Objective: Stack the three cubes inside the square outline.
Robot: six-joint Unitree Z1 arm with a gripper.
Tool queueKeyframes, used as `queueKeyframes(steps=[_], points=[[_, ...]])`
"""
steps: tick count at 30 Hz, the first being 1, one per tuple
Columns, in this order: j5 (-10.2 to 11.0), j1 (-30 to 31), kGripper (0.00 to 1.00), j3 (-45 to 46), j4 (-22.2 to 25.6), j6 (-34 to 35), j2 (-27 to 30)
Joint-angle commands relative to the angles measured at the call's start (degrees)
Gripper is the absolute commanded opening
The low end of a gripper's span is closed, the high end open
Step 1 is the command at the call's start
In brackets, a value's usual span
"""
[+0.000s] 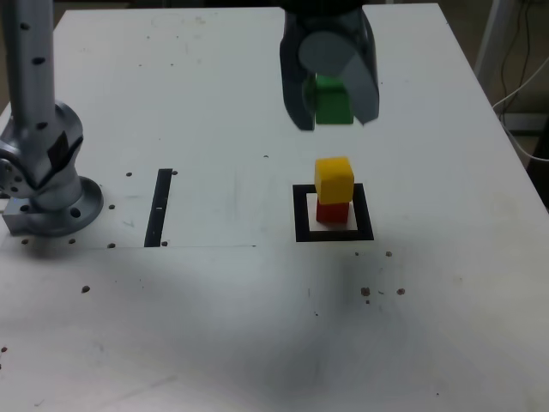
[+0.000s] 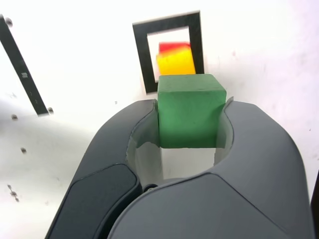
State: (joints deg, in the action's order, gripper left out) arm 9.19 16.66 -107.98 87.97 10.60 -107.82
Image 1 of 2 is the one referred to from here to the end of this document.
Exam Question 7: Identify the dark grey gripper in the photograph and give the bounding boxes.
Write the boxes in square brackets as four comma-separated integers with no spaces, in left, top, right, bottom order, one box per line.
[279,9,382,132]

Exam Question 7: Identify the green cube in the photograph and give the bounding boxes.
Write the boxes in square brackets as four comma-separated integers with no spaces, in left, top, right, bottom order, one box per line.
[305,73,355,126]

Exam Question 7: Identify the yellow cube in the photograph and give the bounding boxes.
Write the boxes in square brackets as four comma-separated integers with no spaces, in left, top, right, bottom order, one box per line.
[314,156,355,205]

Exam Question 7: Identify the red cube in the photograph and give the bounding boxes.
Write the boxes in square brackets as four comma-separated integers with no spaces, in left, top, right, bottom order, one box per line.
[316,200,350,225]

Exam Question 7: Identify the black tape square outline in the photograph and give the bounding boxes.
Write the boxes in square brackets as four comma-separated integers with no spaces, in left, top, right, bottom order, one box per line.
[292,183,375,244]

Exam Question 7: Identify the black tape strip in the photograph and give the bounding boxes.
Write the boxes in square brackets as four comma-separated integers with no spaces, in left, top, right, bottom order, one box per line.
[143,168,173,249]

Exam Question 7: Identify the white metal post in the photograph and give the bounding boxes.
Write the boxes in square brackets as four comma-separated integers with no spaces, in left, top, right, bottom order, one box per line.
[474,0,516,87]

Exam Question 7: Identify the white cable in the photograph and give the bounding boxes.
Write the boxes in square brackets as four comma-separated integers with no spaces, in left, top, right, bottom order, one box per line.
[492,55,549,162]

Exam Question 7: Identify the black hanging cables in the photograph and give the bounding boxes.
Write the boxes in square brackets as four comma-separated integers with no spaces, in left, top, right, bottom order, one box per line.
[499,0,542,102]

